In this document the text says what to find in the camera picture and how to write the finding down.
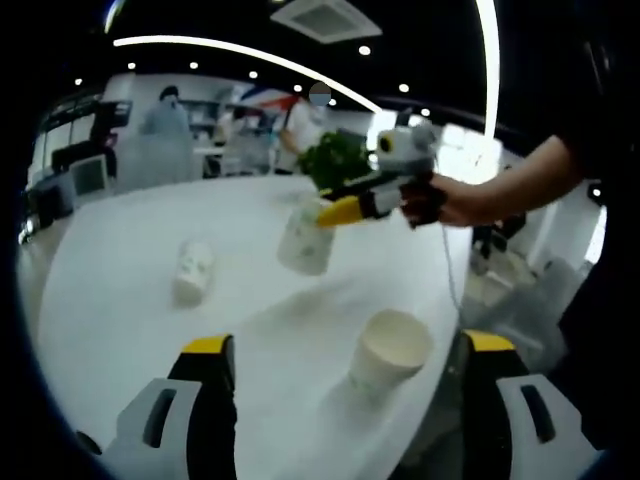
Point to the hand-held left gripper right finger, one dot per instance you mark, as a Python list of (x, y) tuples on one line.
[(505, 430)]

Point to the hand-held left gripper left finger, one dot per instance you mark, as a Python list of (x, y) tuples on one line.
[(165, 430)]

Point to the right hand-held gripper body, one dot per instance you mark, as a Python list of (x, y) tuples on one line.
[(410, 152)]

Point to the white paper cup green print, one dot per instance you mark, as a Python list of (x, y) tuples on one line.
[(300, 250), (380, 370), (192, 280)]

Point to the person's right hand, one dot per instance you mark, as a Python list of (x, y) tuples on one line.
[(460, 202)]

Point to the green potted plant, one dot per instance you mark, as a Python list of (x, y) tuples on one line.
[(332, 160)]

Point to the white table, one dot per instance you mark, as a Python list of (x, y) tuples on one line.
[(150, 325)]

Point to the straight ceiling light strip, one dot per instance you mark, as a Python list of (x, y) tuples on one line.
[(490, 65)]

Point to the person's black shirt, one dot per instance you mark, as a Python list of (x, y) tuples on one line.
[(595, 320)]

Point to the ceiling air vent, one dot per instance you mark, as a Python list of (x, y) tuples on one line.
[(325, 20)]

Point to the curved ceiling light strip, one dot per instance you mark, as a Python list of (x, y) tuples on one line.
[(240, 50)]

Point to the frosted partition panel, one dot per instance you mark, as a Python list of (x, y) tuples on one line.
[(150, 160)]

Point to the grey monitor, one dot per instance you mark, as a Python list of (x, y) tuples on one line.
[(90, 175)]

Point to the dark wall screen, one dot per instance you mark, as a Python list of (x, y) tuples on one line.
[(116, 115)]

